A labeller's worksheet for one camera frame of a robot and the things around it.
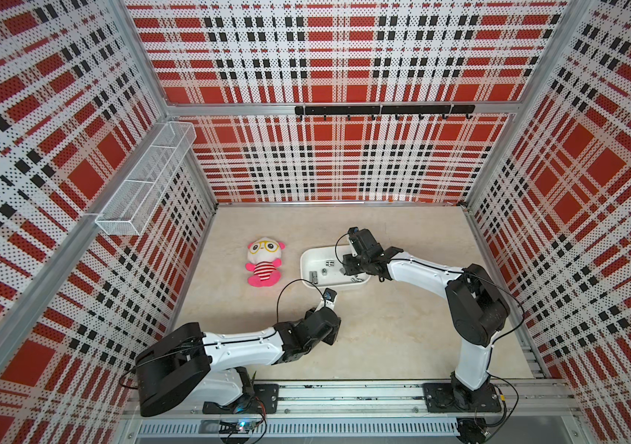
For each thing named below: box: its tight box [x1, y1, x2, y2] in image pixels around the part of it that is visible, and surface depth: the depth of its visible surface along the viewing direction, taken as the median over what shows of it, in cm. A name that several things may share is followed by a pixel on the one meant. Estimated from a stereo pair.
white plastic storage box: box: [299, 245, 372, 288], surface depth 101 cm
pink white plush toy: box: [245, 236, 286, 288], surface depth 97 cm
